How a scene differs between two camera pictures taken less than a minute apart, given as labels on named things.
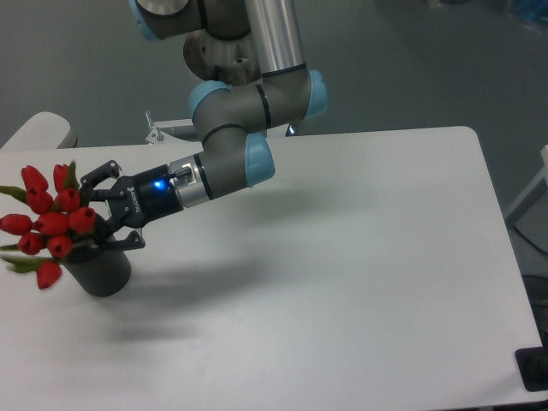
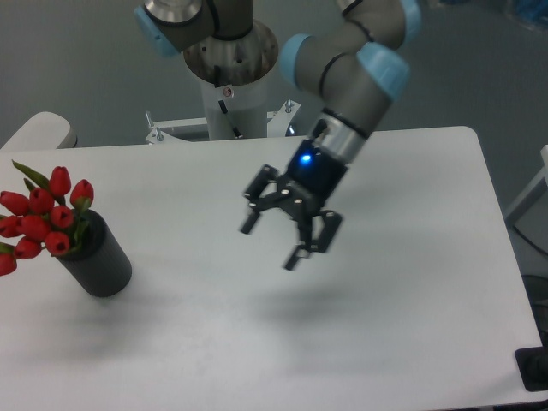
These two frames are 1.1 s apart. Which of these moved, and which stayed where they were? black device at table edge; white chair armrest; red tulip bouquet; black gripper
Moved: black gripper; red tulip bouquet
Stayed: white chair armrest; black device at table edge
